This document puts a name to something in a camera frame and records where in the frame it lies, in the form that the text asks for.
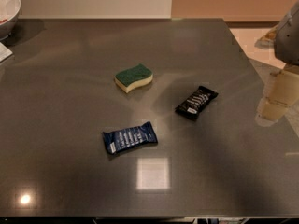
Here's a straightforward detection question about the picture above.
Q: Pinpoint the white paper sheet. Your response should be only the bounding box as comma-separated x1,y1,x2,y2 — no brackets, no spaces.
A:
0,42,13,62

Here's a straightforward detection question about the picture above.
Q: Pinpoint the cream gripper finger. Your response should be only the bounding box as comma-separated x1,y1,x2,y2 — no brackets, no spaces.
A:
261,64,299,121

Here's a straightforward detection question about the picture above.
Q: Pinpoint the blue rxbar wrapper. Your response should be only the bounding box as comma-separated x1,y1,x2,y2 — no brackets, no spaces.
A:
102,121,158,155

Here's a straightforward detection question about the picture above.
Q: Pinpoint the black rxbar wrapper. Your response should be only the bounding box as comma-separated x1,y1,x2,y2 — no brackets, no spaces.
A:
175,86,218,121

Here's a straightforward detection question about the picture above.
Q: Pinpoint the white bowl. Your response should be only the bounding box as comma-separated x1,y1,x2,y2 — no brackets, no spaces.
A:
0,0,21,40

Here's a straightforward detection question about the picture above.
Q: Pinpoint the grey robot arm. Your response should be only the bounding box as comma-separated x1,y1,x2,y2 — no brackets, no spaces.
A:
258,2,299,122

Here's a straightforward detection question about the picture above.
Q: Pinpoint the green and yellow sponge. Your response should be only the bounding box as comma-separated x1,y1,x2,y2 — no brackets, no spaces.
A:
114,64,153,93

